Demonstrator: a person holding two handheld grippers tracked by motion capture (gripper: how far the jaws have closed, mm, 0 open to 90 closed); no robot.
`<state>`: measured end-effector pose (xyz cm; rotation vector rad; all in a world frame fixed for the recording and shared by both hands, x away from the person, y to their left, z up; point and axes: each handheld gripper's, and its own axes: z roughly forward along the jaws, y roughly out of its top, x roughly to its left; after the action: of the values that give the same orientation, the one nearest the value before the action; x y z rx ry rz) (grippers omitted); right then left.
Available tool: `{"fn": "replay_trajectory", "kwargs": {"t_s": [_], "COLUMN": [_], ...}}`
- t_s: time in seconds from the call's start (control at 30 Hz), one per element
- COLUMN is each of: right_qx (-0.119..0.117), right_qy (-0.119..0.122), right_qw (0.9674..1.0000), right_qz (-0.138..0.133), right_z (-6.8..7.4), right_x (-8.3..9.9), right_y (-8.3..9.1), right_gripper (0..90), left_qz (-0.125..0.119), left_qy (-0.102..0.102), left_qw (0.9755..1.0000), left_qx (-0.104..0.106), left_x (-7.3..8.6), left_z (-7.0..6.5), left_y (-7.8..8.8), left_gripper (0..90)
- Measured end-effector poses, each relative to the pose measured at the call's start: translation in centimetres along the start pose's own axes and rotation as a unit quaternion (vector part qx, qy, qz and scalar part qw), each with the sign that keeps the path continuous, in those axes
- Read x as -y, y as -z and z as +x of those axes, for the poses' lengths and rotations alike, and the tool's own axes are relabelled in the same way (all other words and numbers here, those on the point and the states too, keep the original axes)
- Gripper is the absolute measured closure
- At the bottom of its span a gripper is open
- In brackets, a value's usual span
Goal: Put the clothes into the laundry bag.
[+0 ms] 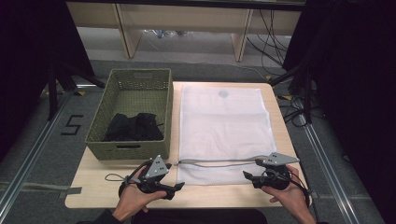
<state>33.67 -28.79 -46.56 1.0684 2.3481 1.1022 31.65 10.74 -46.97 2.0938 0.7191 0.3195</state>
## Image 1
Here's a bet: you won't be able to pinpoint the green woven basket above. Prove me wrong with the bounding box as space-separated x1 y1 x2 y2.
84 68 174 161

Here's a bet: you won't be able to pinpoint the white floor cable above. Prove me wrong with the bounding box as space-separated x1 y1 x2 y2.
230 63 269 81

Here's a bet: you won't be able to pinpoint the black curtain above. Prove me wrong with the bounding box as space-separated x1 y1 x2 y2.
0 0 94 162
281 0 396 224

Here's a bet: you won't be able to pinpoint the black metal stand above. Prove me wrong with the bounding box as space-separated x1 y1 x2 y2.
269 66 314 124
46 60 106 121

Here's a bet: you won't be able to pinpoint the metal floor rail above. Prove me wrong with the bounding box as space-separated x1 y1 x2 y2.
298 115 362 224
0 90 78 216

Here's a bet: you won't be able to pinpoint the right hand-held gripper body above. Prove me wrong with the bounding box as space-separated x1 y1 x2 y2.
255 152 301 191

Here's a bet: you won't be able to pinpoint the black cloth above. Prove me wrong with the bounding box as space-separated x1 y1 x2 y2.
102 112 165 143

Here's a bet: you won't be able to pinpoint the grey drawstring cord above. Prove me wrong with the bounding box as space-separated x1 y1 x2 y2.
174 155 269 168

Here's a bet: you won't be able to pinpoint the black floor cables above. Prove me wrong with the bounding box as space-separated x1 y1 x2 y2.
278 96 325 128

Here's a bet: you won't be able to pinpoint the light wooden desk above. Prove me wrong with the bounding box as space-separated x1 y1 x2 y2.
66 1 304 63

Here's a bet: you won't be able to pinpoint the hanging black cables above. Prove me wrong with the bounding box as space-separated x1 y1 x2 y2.
247 8 289 68

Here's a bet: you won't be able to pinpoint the person's left hand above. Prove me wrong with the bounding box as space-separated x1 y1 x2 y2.
112 165 167 222

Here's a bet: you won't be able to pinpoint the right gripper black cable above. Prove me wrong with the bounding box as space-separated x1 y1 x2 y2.
289 172 313 209

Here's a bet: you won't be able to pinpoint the white mesh laundry bag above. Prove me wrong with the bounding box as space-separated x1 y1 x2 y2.
176 83 278 187

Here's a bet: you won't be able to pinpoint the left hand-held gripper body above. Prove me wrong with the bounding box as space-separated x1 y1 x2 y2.
124 154 176 194

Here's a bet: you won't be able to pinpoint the person's right hand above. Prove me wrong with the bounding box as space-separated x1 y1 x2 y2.
262 165 309 216

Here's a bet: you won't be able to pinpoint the person's dark clothing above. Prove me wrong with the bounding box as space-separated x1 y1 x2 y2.
132 208 268 224

